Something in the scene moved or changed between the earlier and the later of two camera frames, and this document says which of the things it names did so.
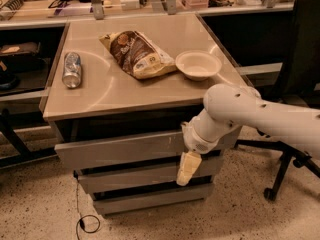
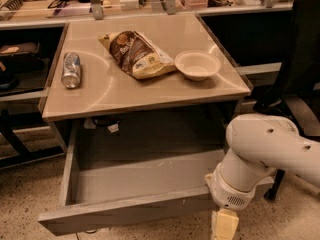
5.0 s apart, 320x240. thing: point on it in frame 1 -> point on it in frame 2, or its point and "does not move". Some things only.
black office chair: (299, 82) does not move
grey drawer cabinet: (119, 91) does not move
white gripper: (197, 141) -> (230, 191)
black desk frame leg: (24, 154) does not move
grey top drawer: (130, 149) -> (101, 195)
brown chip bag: (138, 54) does not move
